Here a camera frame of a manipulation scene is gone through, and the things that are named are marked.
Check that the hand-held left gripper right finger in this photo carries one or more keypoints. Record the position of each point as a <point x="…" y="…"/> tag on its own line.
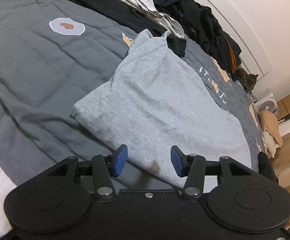
<point x="177" y="162"/>

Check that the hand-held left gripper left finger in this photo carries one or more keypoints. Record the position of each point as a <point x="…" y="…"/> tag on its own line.
<point x="120" y="161"/>

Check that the grey T-shirt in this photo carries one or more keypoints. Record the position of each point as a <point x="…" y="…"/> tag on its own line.
<point x="165" y="105"/>

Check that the pile of dark clothes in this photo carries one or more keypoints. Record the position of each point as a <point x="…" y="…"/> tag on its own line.
<point x="205" y="27"/>

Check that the folded black garment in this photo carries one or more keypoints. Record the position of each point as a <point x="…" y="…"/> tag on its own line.
<point x="267" y="167"/>

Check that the white fluffy pillow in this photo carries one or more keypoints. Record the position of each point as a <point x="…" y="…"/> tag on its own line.
<point x="269" y="142"/>

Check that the white box fan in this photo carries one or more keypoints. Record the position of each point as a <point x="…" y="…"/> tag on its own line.
<point x="267" y="105"/>

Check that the tabby cat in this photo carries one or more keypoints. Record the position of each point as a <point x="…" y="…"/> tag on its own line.
<point x="248" y="81"/>

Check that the grey quilted blanket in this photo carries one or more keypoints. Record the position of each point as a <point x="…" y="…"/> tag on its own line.
<point x="47" y="67"/>

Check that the black unfolded garment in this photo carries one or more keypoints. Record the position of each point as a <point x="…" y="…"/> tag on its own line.
<point x="105" y="12"/>

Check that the white headboard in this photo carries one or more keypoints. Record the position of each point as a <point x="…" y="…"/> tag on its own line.
<point x="234" y="20"/>

